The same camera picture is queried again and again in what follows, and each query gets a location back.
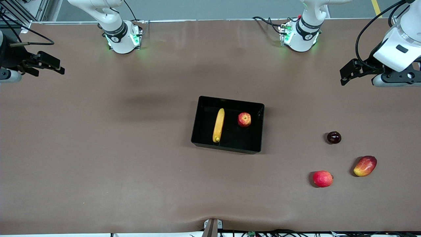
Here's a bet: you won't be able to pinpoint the metal table clamp bracket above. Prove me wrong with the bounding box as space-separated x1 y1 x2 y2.
202 218 223 237

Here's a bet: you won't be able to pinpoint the black plastic box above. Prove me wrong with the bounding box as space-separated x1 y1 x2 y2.
191 95 265 154

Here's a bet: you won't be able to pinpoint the red yellow apple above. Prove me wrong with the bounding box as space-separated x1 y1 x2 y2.
237 112 252 128

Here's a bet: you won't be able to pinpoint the red yellow mango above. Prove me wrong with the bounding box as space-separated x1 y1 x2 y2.
353 156 378 177

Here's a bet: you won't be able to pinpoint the yellow banana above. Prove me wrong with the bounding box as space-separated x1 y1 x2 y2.
212 108 225 143

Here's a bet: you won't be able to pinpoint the black left base cables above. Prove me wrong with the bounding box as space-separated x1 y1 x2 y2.
252 16 290 37

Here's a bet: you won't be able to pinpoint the black right base cable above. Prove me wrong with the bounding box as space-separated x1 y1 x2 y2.
123 0 138 22

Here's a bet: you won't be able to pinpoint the dark purple plum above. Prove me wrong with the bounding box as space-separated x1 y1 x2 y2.
327 131 342 145

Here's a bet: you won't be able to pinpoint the aluminium frame post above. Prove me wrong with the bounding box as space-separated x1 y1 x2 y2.
20 0 63 34

